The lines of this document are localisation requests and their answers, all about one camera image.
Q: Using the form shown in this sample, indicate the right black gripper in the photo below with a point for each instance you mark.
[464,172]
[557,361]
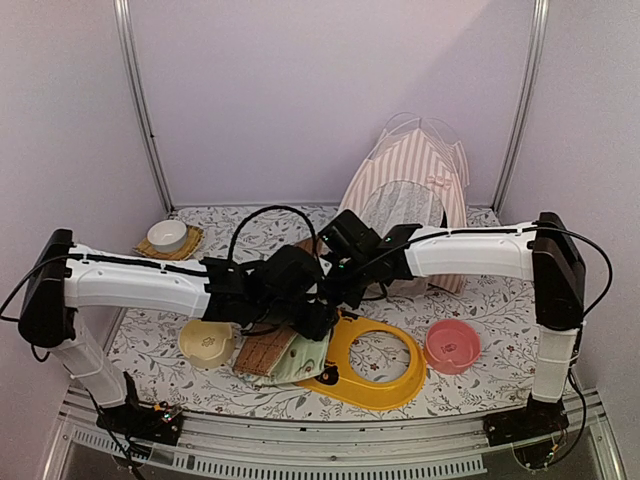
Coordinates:
[329,296]

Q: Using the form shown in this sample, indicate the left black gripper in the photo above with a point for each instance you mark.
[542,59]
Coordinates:
[321,324]

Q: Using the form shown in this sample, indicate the brown checkered mat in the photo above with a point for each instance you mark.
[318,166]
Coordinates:
[273,352]

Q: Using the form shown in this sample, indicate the pink striped pet tent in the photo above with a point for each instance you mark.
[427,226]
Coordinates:
[411,181]

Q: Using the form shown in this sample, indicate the white tent pole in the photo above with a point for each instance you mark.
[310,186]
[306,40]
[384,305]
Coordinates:
[441,133]

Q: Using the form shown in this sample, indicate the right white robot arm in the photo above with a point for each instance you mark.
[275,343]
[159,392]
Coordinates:
[542,252]

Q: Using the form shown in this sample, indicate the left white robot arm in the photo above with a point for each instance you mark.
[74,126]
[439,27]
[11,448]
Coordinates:
[68,277]

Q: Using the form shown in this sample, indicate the cream pet bowl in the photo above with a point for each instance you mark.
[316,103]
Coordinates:
[207,345]

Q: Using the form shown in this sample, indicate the pink pet bowl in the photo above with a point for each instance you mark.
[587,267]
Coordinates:
[451,346]

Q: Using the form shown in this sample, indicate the yellow double bowl holder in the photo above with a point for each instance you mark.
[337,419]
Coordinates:
[370,365]

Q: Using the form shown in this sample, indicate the white ceramic bowl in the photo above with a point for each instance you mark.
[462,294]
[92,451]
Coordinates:
[168,235]

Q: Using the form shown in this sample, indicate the front aluminium rail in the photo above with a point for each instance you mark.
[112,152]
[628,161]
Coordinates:
[230,447]

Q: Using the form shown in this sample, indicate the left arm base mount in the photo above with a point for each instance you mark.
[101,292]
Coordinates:
[161,423]

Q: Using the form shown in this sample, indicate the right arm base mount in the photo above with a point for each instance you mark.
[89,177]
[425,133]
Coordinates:
[535,419]

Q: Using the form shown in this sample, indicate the right aluminium frame post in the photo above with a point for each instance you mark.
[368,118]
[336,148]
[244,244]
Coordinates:
[533,61]

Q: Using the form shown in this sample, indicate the aluminium frame post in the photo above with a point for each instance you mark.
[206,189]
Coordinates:
[132,68]
[533,61]

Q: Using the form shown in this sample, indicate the left aluminium frame post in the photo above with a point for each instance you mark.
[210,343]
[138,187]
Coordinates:
[132,68]

